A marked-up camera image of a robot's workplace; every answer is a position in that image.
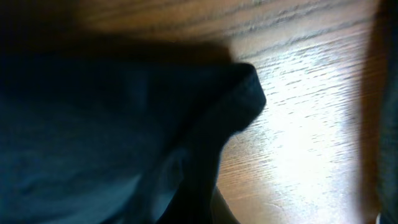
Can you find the dark blue shorts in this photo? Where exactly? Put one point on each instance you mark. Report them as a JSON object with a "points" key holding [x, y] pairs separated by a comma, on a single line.
{"points": [[97, 140]]}

